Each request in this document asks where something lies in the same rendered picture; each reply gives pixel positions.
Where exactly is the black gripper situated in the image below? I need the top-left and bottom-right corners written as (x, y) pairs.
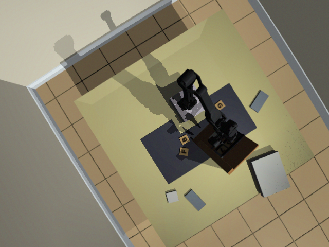
top-left (208, 119), bottom-right (238, 148)

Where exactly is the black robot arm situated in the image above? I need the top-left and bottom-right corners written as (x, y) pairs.
top-left (177, 69), bottom-right (238, 143)

